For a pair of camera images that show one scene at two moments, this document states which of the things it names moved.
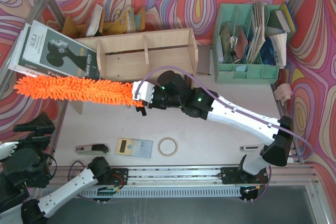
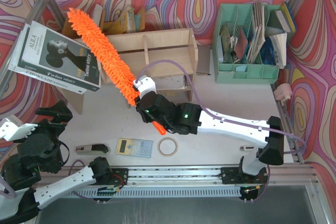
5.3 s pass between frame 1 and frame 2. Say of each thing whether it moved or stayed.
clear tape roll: stayed
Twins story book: stayed
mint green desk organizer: stayed
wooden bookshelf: stayed
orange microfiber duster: moved
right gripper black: moved
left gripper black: moved
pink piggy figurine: stayed
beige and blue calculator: stayed
